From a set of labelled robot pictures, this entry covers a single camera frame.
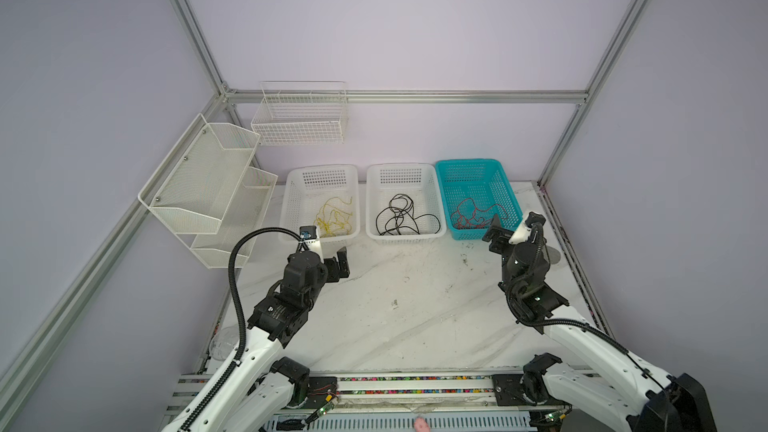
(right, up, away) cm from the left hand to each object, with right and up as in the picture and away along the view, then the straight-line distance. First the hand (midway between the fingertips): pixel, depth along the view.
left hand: (327, 252), depth 76 cm
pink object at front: (+24, -39, -8) cm, 46 cm away
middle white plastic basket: (+27, +23, +42) cm, 55 cm away
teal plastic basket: (+50, +19, +43) cm, 68 cm away
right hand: (+48, +9, 0) cm, 49 cm away
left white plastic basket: (-9, +17, +40) cm, 44 cm away
